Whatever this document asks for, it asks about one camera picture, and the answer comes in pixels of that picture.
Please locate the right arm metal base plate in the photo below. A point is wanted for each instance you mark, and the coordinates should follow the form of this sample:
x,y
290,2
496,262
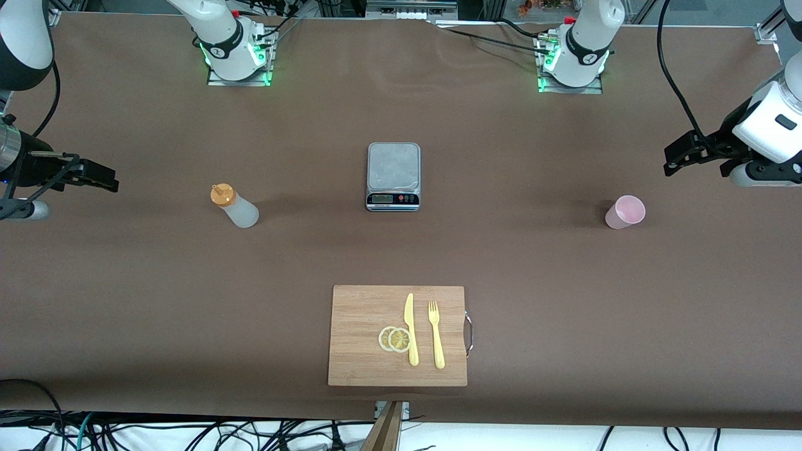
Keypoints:
x,y
219,82

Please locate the wooden post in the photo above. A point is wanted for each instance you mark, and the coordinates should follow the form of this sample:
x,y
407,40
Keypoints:
x,y
383,435

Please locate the grey power strip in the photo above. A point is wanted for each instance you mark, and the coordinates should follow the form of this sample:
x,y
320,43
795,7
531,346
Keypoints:
x,y
410,12

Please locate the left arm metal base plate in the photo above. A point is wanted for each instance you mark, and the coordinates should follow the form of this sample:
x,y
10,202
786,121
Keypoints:
x,y
592,90

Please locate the metal table bracket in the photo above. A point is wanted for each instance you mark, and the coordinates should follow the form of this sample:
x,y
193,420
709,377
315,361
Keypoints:
x,y
406,410

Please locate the brown table cover sheet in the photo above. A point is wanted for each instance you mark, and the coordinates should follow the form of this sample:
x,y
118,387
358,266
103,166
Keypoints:
x,y
564,263

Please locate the lemon slice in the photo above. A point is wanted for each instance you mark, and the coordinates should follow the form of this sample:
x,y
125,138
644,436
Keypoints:
x,y
383,339
399,340

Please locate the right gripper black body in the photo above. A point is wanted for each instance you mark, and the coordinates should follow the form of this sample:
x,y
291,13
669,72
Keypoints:
x,y
32,168

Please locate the wooden cutting board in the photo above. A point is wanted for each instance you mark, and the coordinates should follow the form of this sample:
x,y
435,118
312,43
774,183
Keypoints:
x,y
357,326

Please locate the aluminium frame profile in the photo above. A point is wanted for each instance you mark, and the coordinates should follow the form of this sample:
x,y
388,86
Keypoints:
x,y
767,31
55,15

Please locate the sauce bottle with orange cap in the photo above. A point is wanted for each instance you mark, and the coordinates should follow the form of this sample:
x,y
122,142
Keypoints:
x,y
241,213

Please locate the yellow plastic fork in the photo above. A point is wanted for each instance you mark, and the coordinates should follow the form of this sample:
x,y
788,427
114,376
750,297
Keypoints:
x,y
438,351

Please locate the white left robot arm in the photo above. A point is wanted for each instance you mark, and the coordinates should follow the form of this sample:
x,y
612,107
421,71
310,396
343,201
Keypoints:
x,y
586,44

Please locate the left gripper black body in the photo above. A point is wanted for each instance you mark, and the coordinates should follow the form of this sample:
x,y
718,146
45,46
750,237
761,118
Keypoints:
x,y
716,145

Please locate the yellow plastic knife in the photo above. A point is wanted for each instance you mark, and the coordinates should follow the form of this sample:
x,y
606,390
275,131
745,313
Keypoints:
x,y
410,313

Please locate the silver digital kitchen scale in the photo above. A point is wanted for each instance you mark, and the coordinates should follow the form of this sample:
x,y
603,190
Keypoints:
x,y
393,166

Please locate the pink plastic cup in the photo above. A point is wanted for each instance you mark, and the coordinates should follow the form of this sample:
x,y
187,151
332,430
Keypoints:
x,y
623,216

